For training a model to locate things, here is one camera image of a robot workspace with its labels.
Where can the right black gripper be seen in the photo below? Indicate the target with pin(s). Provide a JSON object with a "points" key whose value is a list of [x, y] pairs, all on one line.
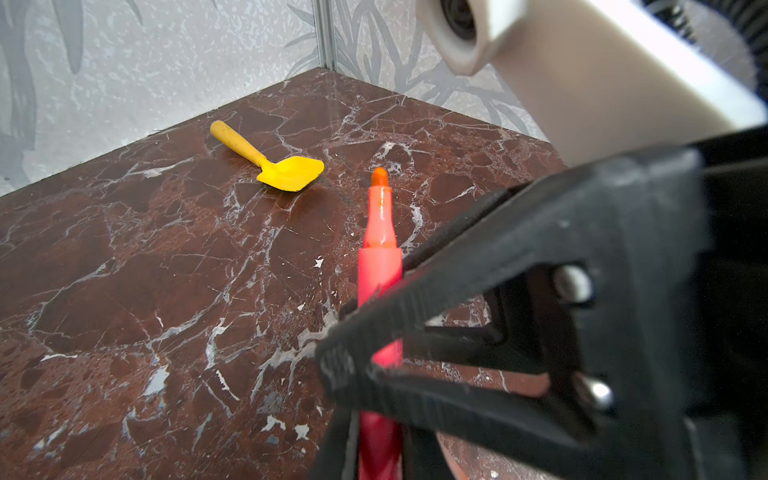
{"points": [[726, 195]]}

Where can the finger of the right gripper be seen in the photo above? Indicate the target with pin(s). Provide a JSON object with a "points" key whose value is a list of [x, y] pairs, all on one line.
{"points": [[465, 221], [560, 330]]}

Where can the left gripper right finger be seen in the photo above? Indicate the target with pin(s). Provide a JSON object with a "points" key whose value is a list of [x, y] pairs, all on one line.
{"points": [[422, 456]]}

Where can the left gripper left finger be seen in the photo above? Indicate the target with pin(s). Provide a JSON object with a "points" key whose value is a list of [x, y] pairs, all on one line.
{"points": [[338, 455]]}

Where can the pink highlighter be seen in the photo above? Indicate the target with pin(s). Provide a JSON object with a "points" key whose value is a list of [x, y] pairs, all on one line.
{"points": [[379, 267]]}

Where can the yellow plastic scoop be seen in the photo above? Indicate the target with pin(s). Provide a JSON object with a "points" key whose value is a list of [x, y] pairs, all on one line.
{"points": [[291, 174]]}

